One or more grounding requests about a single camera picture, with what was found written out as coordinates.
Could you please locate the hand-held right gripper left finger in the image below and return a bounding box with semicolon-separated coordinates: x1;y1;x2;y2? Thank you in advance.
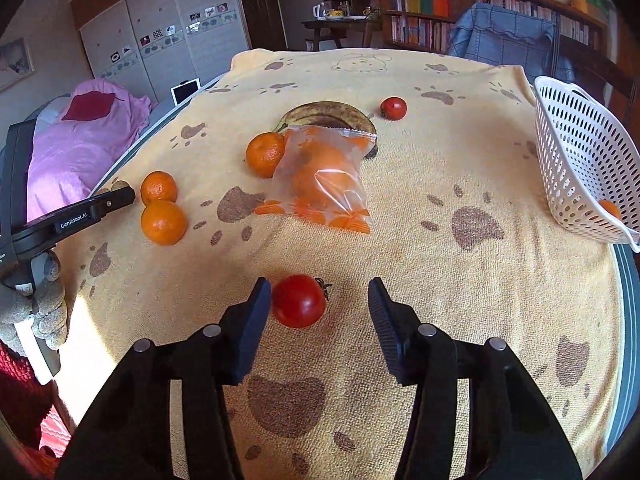
55;276;273;480

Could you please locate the white plastic basket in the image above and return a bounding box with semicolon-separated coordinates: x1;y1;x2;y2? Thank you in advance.
534;76;640;253

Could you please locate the person's left hand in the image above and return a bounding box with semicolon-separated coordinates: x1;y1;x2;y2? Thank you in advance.
0;250;68;348

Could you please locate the wooden bookshelf with books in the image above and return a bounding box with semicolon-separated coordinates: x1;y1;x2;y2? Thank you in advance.
377;0;608;56

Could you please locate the large red tomato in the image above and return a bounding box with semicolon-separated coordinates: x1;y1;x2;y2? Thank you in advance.
270;274;332;329

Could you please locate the white sliding wardrobe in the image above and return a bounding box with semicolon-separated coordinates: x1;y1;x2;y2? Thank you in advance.
70;0;251;106

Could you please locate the yellow paw print blanket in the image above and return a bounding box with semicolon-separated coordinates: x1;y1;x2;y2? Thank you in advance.
50;49;626;480

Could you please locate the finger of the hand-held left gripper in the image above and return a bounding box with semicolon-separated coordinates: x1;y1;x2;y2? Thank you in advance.
94;180;137;218

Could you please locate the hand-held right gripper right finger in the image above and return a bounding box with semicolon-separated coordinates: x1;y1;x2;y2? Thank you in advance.
367;276;583;480

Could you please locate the white tablet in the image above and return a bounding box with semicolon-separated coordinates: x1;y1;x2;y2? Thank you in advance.
171;79;202;107

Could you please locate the pink quilt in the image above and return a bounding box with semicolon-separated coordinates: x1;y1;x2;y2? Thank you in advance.
27;79;153;222

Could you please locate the dark wooden doorway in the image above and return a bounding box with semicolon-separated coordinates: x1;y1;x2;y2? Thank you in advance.
235;0;288;52

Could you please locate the dark wooden chair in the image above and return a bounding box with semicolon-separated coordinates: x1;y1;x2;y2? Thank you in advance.
552;25;636;126

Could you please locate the small red tomato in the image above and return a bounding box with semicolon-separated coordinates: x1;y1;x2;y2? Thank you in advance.
380;96;407;121

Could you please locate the person's left forearm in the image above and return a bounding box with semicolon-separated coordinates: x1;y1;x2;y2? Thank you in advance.
0;337;68;461

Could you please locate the wooden desk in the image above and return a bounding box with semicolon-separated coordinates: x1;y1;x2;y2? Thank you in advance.
301;14;383;52

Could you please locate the framed wall picture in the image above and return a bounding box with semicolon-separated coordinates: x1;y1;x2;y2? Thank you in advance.
0;37;36;92

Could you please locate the blue checked chair cover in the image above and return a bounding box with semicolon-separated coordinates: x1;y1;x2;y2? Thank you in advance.
446;2;576;83

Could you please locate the grey quilted bed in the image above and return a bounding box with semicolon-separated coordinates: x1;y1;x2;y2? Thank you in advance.
140;95;176;133

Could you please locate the spotted ripe banana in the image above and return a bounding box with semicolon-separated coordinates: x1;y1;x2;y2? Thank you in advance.
276;101;378;160

